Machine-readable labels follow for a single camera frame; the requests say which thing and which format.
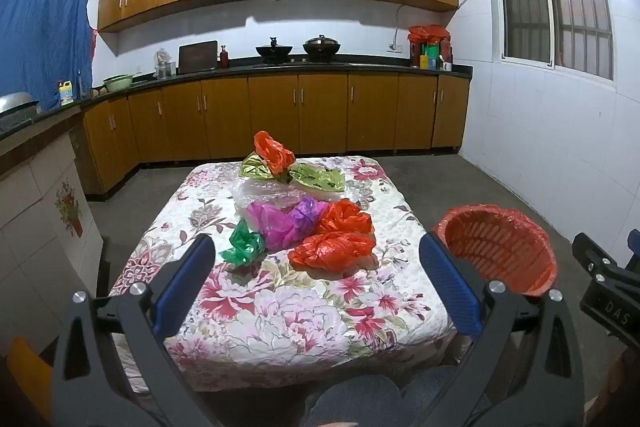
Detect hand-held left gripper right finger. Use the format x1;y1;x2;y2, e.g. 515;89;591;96
415;232;585;427

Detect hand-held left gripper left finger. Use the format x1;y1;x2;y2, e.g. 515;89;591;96
52;234;217;427

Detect red lined waste basket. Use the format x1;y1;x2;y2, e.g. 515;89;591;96
432;204;559;299

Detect green plastic bag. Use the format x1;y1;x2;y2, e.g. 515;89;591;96
218;220;267;268

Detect pink plastic bag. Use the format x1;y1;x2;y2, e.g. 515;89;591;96
244;201;303;252

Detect clear plastic bag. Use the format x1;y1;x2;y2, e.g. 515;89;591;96
231;176;347;219

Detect red plastic bag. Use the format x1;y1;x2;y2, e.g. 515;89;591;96
315;200;375;239
287;231;377;273
253;131;297;174

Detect yellow-green foil wrapper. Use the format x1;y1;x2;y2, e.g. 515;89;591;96
289;163;347;194
241;152;282;180

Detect purple plastic bag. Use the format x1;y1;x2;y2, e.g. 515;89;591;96
292;198;331;233

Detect floral tablecloth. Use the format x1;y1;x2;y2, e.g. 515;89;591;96
107;155;458;392

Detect person's legs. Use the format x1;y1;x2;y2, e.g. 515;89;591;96
301;363;460;427

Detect tiled counter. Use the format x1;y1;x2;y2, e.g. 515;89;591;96
0;106;105;348

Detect yellow stool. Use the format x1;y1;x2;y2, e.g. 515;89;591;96
4;336;54;426

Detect wooden base cabinets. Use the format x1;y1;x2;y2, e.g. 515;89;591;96
81;73;472;196

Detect green basin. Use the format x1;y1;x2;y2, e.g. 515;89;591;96
102;74;135;93

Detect glass jar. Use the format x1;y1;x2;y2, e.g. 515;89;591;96
154;48;177;78

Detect dark cutting board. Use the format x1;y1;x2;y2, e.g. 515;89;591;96
177;40;220;74

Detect group of condiment bottles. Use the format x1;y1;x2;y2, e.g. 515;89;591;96
409;41;454;72

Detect black kitchen countertop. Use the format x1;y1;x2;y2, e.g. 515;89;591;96
79;61;474;108

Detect metal basin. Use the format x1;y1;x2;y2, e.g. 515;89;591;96
0;91;40;116

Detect red bags on counter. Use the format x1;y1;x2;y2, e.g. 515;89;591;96
407;24;451;46

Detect black wok with lid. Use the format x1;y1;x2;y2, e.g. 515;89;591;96
302;34;342;60

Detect blue cloth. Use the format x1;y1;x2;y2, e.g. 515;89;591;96
0;0;97;114

